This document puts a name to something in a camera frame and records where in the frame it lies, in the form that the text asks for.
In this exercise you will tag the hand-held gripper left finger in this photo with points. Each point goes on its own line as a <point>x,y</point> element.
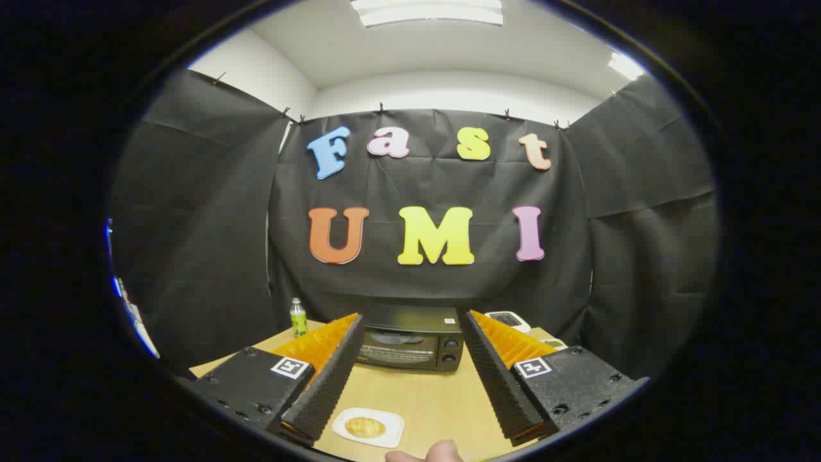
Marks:
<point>333,378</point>

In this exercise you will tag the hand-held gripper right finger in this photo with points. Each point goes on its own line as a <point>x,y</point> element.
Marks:
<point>497,378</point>

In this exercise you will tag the round golden bread bun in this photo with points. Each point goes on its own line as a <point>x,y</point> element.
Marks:
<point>364,427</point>

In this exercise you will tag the black toaster oven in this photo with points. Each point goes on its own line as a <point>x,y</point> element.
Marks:
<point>410,321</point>

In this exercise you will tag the white pop-up toaster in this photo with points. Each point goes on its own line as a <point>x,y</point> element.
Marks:
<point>507,319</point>

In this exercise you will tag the green label plastic bottle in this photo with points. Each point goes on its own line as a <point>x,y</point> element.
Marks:
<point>298,324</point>

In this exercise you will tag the white rectangular plate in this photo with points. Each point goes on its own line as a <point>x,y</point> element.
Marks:
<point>391,423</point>

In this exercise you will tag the black backdrop cloth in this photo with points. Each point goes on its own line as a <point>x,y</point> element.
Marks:
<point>423,186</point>

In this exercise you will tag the white and blue object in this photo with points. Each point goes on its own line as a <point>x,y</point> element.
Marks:
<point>131,314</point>

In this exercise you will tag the small ceiling light panel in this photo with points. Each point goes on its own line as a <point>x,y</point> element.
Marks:
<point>625,65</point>

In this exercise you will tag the long ceiling light panel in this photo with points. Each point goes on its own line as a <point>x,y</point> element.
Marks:
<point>430,13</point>

